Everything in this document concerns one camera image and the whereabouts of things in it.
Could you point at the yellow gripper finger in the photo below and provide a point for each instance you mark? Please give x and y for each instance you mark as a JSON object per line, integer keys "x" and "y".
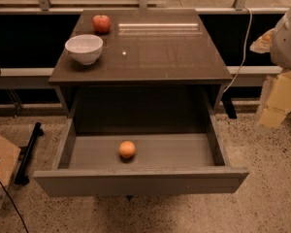
{"x": 263, "y": 43}
{"x": 275, "y": 103}

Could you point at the orange fruit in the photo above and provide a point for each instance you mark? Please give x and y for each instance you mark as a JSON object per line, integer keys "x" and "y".
{"x": 127, "y": 149}

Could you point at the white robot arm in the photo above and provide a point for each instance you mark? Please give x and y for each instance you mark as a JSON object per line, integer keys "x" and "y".
{"x": 281, "y": 43}

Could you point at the open grey top drawer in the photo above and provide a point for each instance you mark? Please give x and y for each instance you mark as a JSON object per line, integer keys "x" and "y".
{"x": 178, "y": 148}

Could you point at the dark grey cabinet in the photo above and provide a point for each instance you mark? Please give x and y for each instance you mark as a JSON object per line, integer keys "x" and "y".
{"x": 145, "y": 52}

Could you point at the red apple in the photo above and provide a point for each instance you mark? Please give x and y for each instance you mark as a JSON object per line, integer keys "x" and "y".
{"x": 101, "y": 24}

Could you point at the white ceramic bowl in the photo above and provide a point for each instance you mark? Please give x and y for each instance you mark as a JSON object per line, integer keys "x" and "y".
{"x": 85, "y": 48}

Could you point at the black metal bar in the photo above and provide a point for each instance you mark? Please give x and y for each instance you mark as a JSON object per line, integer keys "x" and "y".
{"x": 25, "y": 154}

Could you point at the cardboard box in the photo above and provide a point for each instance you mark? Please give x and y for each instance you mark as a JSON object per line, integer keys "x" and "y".
{"x": 9, "y": 153}

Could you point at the white window ledge rail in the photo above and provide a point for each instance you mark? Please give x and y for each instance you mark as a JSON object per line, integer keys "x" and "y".
{"x": 38, "y": 78}

